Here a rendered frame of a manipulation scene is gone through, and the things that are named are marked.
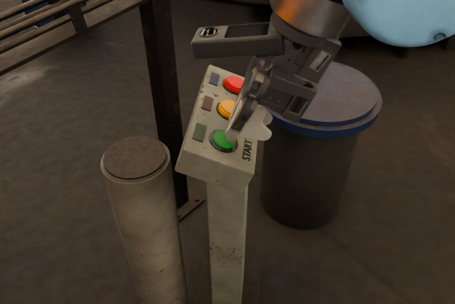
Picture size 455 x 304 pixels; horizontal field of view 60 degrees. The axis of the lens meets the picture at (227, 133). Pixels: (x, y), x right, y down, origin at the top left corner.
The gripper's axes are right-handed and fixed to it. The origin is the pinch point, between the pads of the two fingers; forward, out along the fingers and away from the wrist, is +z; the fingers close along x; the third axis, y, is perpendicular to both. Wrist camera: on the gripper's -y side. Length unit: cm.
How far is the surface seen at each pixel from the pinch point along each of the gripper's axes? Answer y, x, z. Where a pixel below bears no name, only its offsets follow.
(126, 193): -11.3, -2.5, 17.6
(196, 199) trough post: 7, 37, 61
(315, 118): 22.1, 29.8, 11.8
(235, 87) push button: 0.1, 13.3, 0.7
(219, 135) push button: -0.8, 0.4, 1.3
